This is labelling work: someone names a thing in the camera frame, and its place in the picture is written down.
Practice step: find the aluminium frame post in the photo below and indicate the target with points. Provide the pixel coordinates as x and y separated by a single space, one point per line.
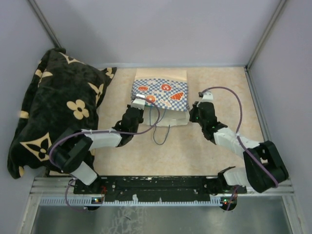
44 22
270 26

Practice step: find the black floral plush blanket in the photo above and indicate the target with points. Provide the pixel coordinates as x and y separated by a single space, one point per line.
64 93

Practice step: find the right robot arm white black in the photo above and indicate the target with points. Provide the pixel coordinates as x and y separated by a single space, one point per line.
263 166

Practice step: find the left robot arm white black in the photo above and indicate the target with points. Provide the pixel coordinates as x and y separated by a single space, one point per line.
69 151

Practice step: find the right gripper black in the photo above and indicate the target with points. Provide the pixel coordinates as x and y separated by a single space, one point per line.
192 112

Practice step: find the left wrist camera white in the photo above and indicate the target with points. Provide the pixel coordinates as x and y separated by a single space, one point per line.
138 101

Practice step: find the right aluminium frame post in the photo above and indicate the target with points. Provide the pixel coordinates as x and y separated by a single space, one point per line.
270 26

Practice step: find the left aluminium frame post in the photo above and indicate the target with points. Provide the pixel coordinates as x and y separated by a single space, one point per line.
44 22

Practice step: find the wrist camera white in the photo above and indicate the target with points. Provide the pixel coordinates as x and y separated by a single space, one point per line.
206 96
138 101

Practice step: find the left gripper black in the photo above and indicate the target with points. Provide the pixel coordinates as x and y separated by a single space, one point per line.
141 111

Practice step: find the blue checkered paper bag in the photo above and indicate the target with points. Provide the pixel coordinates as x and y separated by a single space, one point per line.
167 91

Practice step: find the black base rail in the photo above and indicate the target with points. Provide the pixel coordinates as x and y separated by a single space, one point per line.
155 188

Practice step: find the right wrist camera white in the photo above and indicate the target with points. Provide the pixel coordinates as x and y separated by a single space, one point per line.
206 96

